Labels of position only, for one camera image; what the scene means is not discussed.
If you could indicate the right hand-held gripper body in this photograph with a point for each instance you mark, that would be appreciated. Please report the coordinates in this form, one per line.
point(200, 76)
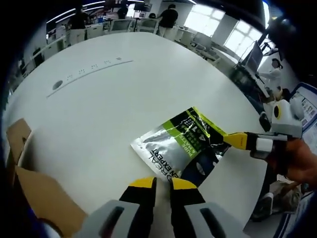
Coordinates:
point(289, 121)

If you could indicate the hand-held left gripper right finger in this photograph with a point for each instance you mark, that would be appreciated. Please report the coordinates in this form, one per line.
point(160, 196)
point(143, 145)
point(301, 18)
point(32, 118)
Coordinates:
point(184, 203)

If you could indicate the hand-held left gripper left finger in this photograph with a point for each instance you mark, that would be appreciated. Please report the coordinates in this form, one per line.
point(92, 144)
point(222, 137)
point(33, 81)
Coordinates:
point(138, 198)

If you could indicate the green silver soft item packet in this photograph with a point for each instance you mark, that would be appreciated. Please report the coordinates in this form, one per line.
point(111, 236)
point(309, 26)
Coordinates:
point(173, 143)

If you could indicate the brown cardboard shoe box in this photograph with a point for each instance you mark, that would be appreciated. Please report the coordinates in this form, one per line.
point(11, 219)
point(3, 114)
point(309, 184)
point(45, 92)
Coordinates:
point(44, 193)

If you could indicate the person's right hand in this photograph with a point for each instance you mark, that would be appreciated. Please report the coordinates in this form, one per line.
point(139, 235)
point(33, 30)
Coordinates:
point(297, 158)

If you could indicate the blue white info poster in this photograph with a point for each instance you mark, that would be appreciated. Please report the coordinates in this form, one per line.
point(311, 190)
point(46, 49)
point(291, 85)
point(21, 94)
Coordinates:
point(307, 111)

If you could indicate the monitor on stand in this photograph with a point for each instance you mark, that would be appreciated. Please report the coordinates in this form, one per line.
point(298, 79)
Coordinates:
point(252, 58)

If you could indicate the bright window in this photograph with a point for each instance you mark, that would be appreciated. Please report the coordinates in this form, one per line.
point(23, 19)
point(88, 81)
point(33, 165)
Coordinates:
point(205, 17)

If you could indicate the table power outlet strip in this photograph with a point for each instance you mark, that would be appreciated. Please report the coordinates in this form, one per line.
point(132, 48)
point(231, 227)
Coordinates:
point(99, 67)

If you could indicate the white mesh office chair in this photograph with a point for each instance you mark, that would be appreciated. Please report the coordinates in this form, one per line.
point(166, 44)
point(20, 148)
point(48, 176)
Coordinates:
point(149, 26)
point(121, 25)

